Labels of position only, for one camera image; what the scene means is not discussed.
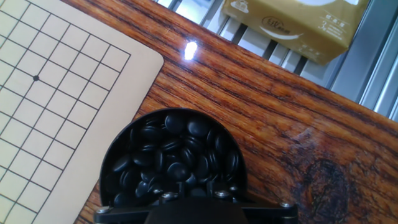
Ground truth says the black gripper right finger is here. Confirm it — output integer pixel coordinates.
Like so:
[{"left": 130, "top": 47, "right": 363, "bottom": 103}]
[{"left": 198, "top": 182, "right": 299, "bottom": 224}]

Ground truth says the gold tissue pack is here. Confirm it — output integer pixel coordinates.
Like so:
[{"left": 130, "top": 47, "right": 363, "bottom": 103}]
[{"left": 221, "top": 0, "right": 371, "bottom": 66}]

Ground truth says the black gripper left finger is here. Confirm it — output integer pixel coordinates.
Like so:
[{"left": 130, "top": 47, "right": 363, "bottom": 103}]
[{"left": 94, "top": 182, "right": 189, "bottom": 224}]

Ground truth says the beige go board mat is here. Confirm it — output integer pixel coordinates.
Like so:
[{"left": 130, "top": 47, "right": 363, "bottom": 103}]
[{"left": 0, "top": 0, "right": 165, "bottom": 224}]

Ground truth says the black bowl of black stones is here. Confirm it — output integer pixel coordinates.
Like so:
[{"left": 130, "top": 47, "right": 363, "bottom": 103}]
[{"left": 98, "top": 107, "right": 249, "bottom": 208}]

